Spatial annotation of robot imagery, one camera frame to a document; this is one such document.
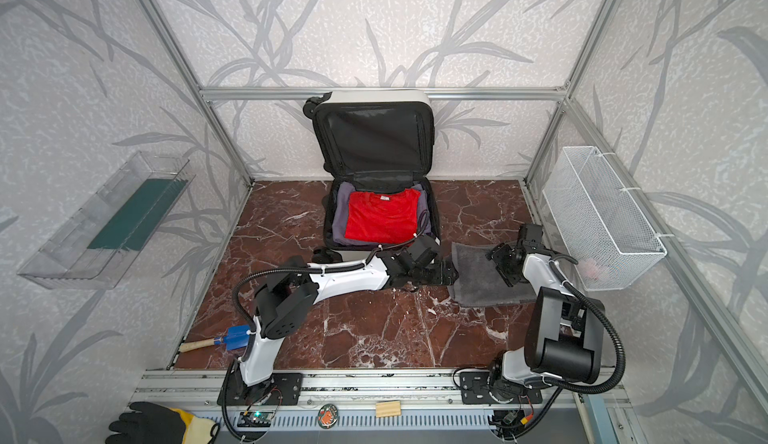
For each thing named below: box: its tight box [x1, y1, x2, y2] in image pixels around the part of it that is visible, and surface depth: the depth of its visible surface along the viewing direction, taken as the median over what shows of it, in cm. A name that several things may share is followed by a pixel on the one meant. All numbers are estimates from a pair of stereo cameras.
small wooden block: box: [376, 401, 402, 418], surface depth 72 cm
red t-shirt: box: [345, 189, 421, 244], surface depth 101 cm
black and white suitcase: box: [303, 89, 441, 265], surface depth 100 cm
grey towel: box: [447, 242, 538, 306], surface depth 91 cm
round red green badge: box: [317, 403, 339, 430], surface depth 71 cm
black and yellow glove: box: [105, 402, 217, 444], surface depth 69 cm
